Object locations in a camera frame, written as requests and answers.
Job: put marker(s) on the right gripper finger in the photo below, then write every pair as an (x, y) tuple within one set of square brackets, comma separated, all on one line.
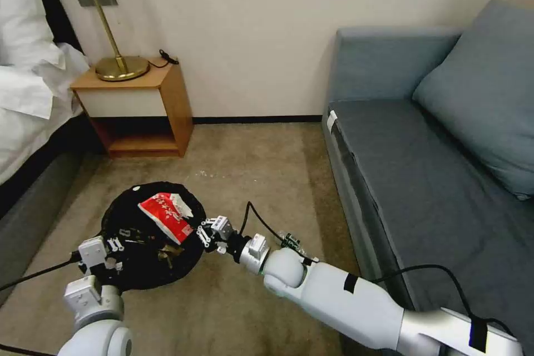
[(204, 237), (208, 222)]

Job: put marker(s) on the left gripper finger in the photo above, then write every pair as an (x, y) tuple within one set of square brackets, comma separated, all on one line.
[(115, 243), (112, 264)]

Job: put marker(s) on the black round trash bin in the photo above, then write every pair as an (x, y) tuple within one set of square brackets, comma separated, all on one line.
[(133, 264)]

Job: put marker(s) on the red snack package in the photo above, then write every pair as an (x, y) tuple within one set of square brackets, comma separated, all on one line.
[(167, 216)]

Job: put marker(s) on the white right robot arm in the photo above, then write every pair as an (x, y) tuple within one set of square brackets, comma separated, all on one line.
[(359, 301)]

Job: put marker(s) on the brown crumpled trash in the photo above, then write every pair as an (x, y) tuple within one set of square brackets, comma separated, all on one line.
[(169, 253)]

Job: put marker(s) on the small green black wrapper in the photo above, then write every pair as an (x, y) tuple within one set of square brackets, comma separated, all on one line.
[(290, 240)]

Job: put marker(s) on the wooden nightstand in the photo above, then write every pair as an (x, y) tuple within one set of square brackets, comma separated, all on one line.
[(137, 101)]

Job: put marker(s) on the white sofa tag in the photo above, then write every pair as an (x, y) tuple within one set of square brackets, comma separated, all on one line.
[(332, 121)]

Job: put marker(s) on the white bedding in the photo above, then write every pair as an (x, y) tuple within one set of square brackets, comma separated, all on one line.
[(25, 80)]

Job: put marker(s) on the blue grey sofa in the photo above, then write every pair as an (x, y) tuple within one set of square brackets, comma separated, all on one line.
[(417, 189)]

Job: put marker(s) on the dark headboard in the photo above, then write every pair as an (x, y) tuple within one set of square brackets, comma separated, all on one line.
[(62, 24)]

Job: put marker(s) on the blue sofa cushion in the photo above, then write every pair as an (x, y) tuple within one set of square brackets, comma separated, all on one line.
[(479, 110)]

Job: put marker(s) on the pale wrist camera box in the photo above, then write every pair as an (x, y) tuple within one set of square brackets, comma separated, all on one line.
[(222, 227), (92, 251)]

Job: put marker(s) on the grey bed frame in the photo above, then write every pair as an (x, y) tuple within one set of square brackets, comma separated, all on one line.
[(29, 214)]

